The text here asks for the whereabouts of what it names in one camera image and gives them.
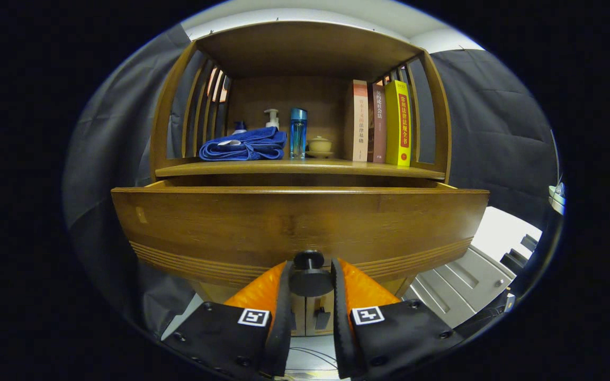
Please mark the wooden drawer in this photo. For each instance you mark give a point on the wooden drawer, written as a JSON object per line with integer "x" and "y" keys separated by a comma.
{"x": 231, "y": 222}

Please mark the small white blue-capped bottle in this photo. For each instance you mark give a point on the small white blue-capped bottle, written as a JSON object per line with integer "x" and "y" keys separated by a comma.
{"x": 240, "y": 127}

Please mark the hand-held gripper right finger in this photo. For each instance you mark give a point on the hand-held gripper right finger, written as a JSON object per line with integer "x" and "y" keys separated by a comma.
{"x": 341, "y": 338}

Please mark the small white adapter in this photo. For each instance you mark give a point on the small white adapter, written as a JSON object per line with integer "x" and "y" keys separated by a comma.
{"x": 509, "y": 302}

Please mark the black drawer knob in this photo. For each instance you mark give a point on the black drawer knob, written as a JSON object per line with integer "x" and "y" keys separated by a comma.
{"x": 310, "y": 280}

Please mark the beige lidded teacup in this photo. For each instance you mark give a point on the beige lidded teacup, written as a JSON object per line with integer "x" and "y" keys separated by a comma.
{"x": 319, "y": 144}

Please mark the beige orange book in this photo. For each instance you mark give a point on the beige orange book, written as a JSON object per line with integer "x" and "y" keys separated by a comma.
{"x": 360, "y": 121}

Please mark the yellow book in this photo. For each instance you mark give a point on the yellow book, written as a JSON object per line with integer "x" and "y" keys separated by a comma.
{"x": 397, "y": 127}

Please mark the wooden cabinet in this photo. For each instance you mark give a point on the wooden cabinet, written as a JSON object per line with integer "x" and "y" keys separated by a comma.
{"x": 284, "y": 100}

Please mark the white pump bottle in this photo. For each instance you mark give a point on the white pump bottle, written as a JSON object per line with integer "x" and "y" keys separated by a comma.
{"x": 272, "y": 123}

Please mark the blue folded towel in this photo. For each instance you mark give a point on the blue folded towel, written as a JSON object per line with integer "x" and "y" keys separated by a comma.
{"x": 247, "y": 145}

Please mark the blue glass bottle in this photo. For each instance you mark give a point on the blue glass bottle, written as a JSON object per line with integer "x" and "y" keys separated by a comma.
{"x": 298, "y": 135}

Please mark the brown book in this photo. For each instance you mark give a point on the brown book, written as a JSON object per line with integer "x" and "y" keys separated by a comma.
{"x": 379, "y": 127}

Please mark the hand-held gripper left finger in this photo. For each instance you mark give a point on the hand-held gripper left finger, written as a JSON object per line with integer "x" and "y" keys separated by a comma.
{"x": 284, "y": 328}

